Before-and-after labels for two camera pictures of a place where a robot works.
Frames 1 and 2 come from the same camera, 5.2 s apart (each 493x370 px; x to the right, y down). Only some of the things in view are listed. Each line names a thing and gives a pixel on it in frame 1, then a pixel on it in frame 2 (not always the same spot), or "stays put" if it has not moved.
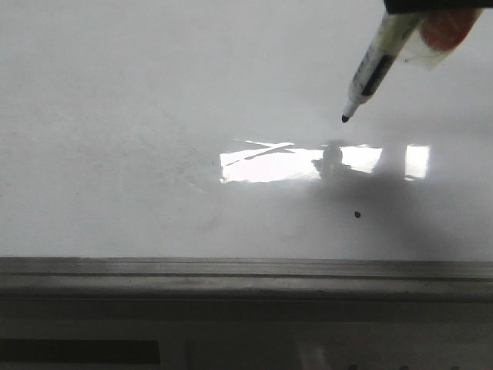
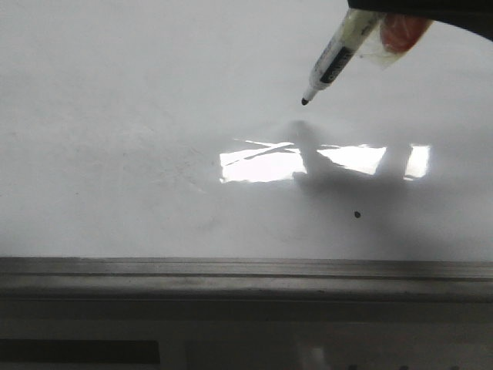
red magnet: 437,34 -> 393,35
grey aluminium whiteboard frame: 244,279 stays put
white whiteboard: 214,129 stays put
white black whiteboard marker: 394,31 -> 340,49
